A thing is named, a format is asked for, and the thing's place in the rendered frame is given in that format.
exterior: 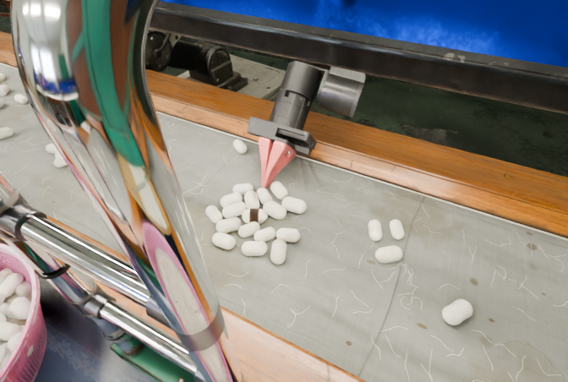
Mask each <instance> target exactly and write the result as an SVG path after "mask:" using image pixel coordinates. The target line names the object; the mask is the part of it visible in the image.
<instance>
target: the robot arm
mask: <svg viewBox="0 0 568 382"><path fill-rule="evenodd" d="M321 79H322V81H321V84H320V87H319V92H318V95H317V101H318V102H319V108H323V109H325V110H328V111H332V112H336V113H340V114H342V115H345V116H349V117H353V115H354V112H355V110H356V106H358V105H357V104H358V99H359V96H360V94H361V92H362V88H363V84H364V81H365V79H366V75H365V73H360V72H356V71H352V70H347V69H343V68H335V67H331V66H327V65H323V64H318V63H311V62H306V61H302V60H297V61H294V62H290V63H289V64H288V66H287V71H286V73H285V76H284V79H283V81H282V83H281V88H280V90H279V93H278V96H277V98H276V102H275V105H274V107H273V110H272V112H271V115H270V119H269V121H266V120H263V119H260V118H257V117H250V119H249V121H248V129H247V133H249V134H252V135H254V136H258V137H259V152H260V159H261V187H262V188H268V187H269V186H270V184H271V183H272V181H273V180H274V178H275V177H276V175H277V174H278V173H279V171H280V170H281V169H282V168H284V167H285V166H286V165H287V164H288V163H289V162H290V161H291V160H292V159H293V158H294V157H295V155H296V154H297V153H300V154H304V155H306V156H310V155H311V152H312V150H314V147H315V145H316V141H315V139H314V138H313V136H312V135H311V134H310V133H308V132H306V131H303V127H304V124H305V122H306V119H307V116H308V114H309V109H310V107H311V104H312V102H313V99H314V95H315V92H316V90H317V87H318V85H319V82H320V80H321ZM296 152H297V153H296Z"/></svg>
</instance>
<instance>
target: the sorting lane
mask: <svg viewBox="0 0 568 382"><path fill-rule="evenodd" d="M0 74H4V75H5V77H6V78H5V80H3V81H1V82H0V85H6V86H8V87H9V92H8V93H7V94H6V95H5V96H0V99H2V100H3V102H4V105H3V106H2V107H0V128H11V129H12V130H13V135H12V136H10V137H7V138H4V139H0V171H1V172H2V173H3V175H4V176H5V177H6V178H7V179H8V180H9V181H10V182H11V183H12V184H13V186H14V187H15V188H16V189H17V190H18V192H19V193H20V194H21V195H22V196H23V198H24V199H25V200H26V201H27V202H28V204H29V205H30V206H31V207H33V208H35V209H37V210H39V211H41V212H43V213H45V214H46V215H48V216H50V217H52V218H54V219H56V220H58V221H60V222H62V223H64V224H65V225H67V226H70V227H72V228H73V229H75V230H77V231H79V232H82V233H84V235H86V236H88V237H91V238H93V239H95V240H96V241H98V242H100V243H103V244H104V245H106V246H107V247H109V248H112V249H114V250H116V251H118V252H119V253H121V254H123V255H125V254H124V253H123V251H122V250H121V248H120V247H119V245H118V244H117V242H116V240H115V239H114V237H113V235H112V234H111V233H110V231H109V230H108V228H107V226H106V224H105V223H104V221H103V220H102V219H101V218H100V216H99V214H98V212H97V211H96V209H95V207H94V206H93V204H92V203H91V202H90V200H89V198H88V197H87V195H86V194H85V192H84V190H83V189H82V188H81V186H80V185H79V183H78V181H77V180H76V178H75V176H74V175H73V173H72V172H71V171H70V170H69V169H68V166H64V167H56V166H55V165H54V160H55V159H57V158H56V157H55V154H50V153H48V152H47V151H46V146H47V145H49V144H53V142H52V141H51V139H50V138H49V136H48V135H47V133H46V131H45V129H44V128H43V127H42V126H41V123H40V121H39V119H38V118H37V116H36V114H35V112H34V110H33V108H32V107H31V105H30V102H29V100H28V97H27V95H26V93H25V88H24V86H23V84H22V81H21V79H20V77H19V70H18V69H17V68H15V67H12V66H8V65H6V64H3V63H0ZM16 95H22V96H24V97H26V98H27V100H28V101H27V103H25V104H21V103H19V102H17V101H16V100H15V99H14V97H15V96H16ZM156 113H157V116H158V118H159V121H160V124H161V128H162V131H163V133H164V136H165V139H166V142H167V147H168V149H169V152H170V155H171V158H172V162H173V165H174V167H175V170H176V173H177V177H178V180H179V182H180V185H181V189H182V191H183V196H184V198H185V201H186V204H187V206H188V211H189V214H190V216H191V219H192V222H193V224H194V230H195V232H196V235H197V238H198V240H199V245H200V247H201V250H202V253H203V255H204V258H205V263H206V265H207V268H208V271H209V274H210V278H211V281H212V284H213V287H214V289H215V292H216V296H217V299H218V302H219V304H220V305H221V306H222V307H224V308H227V309H229V310H231V311H233V312H234V313H236V314H238V315H240V316H242V317H244V318H245V319H248V320H250V321H252V322H254V323H255V324H257V325H259V326H261V327H263V328H265V329H267V330H269V331H271V332H273V333H275V334H277V335H278V336H280V337H282V338H284V339H286V340H288V341H290V342H292V343H294V344H296V345H297V346H299V347H301V348H303V349H305V350H307V351H309V352H312V353H313V354H315V355H316V356H318V357H321V358H323V359H324V360H326V361H328V362H330V363H333V364H335V365H336V366H337V367H339V368H342V369H344V370H346V371H347V372H349V373H351V374H354V375H355V376H357V377H359V378H360V379H363V380H365V381H367V382H568V238H564V237H560V236H557V235H554V234H551V233H548V232H544V231H540V230H538V229H535V228H532V227H529V226H524V225H522V224H519V223H515V222H513V221H508V220H505V219H502V218H499V217H497V216H492V215H489V214H486V213H483V212H480V211H477V210H473V209H470V208H467V207H464V206H461V205H456V204H453V203H451V202H448V201H444V200H442V199H437V198H435V197H431V196H428V195H426V194H421V193H418V192H415V191H412V190H410V189H406V188H402V187H399V186H396V185H393V184H390V183H386V182H382V181H380V180H377V179H374V178H371V177H366V176H364V175H360V174H357V173H355V172H350V171H347V170H344V169H341V168H339V167H335V166H331V165H328V164H325V163H322V162H319V161H315V160H311V159H309V158H306V157H303V156H298V155H295V157H294V158H293V159H292V160H291V161H290V162H289V163H288V164H287V165H286V166H285V167H284V168H282V169H281V170H280V171H279V173H278V174H277V175H276V177H275V178H274V180H273V181H272V183H273V182H280V183H281V184H282V185H283V186H284V187H285V188H286V190H287V192H288V196H287V197H293V198H296V199H301V200H303V201H304V202H305V203H306V205H307V208H306V211H304V213H302V214H297V213H293V212H291V211H287V215H286V217H285V218H284V219H282V220H277V219H275V218H273V217H271V216H269V215H268V217H267V220H266V221H265V222H264V223H261V224H259V226H260V230H262V229H265V228H267V227H269V226H270V227H273V228H274V229H275V230H276V232H277V231H278V230H279V229H280V228H294V229H297V230H298V231H299V233H300V238H299V239H298V241H296V242H295V243H289V242H286V244H287V251H286V258H285V260H284V262H283V263H281V264H280V265H276V264H274V263H273V262H272V261H271V259H270V253H271V247H272V243H273V242H274V241H275V240H276V239H277V237H276V236H275V237H274V238H273V239H271V240H269V241H266V242H265V243H266V245H267V251H266V253H265V254H263V255H260V256H246V255H244V254H243V252H242V249H241V248H242V245H243V244H244V243H245V242H247V241H255V240H254V235H251V236H249V237H240V236H239V234H238V230H236V231H234V232H228V233H225V234H227V235H230V236H232V237H234V239H235V241H236V245H235V247H234V248H232V249H230V250H226V249H224V248H220V247H217V246H216V245H215V244H214V243H213V242H212V237H213V235H214V234H215V233H217V232H218V231H217V230H216V223H213V222H212V221H211V220H210V218H209V217H208V216H207V215H206V213H205V210H206V208H207V207H208V206H210V205H214V206H215V207H216V208H217V209H218V210H219V211H220V212H221V213H222V210H223V207H222V206H221V204H220V200H221V198H222V197H223V196H225V195H228V194H232V193H233V191H232V189H233V187H234V186H235V185H236V184H243V183H250V184H251V185H252V186H253V191H255V193H257V191H258V189H259V188H262V187H261V159H260V152H259V143H257V142H254V141H251V140H248V139H244V138H241V137H238V136H235V135H232V134H227V133H224V132H222V131H219V130H216V129H213V128H208V127H206V126H202V125H199V124H197V123H191V122H189V121H186V120H183V119H181V118H177V117H173V116H170V115H166V114H164V113H161V112H156ZM236 139H240V140H242V141H243V142H244V143H245V144H246V146H247V151H246V152H245V153H244V154H240V153H238V152H237V151H236V149H235V148H234V147H233V142H234V140H236ZM270 186H271V184H270ZM270 186H269V187H268V188H267V191H268V193H269V194H270V196H271V198H272V201H274V202H276V203H277V204H279V205H281V202H282V201H283V199H278V198H277V197H276V196H275V195H274V194H273V193H272V191H271V189H270ZM371 220H377V221H379V222H380V224H381V230H382V238H381V239H380V240H379V241H374V240H372V239H371V238H370V237H369V228H368V224H369V222H370V221H371ZM392 220H399V221H400V222H401V223H402V226H403V230H404V232H405V235H404V238H403V239H400V240H396V239H394V238H393V237H392V236H391V230H390V222H391V221H392ZM388 246H397V247H399V248H400V249H401V250H402V252H403V256H402V258H401V260H399V261H396V262H392V263H386V264H382V263H380V262H379V261H378V260H377V259H376V258H375V252H376V250H377V249H378V248H383V247H388ZM457 299H464V300H467V301H468V302H469V303H470V304H471V305H472V315H471V316H470V317H469V318H467V319H465V320H463V321H462V322H461V323H460V324H459V325H449V324H448V323H446V322H445V320H444V319H443V316H442V311H443V309H444V308H445V307H446V306H448V305H450V304H451V303H453V302H454V301H456V300H457Z"/></svg>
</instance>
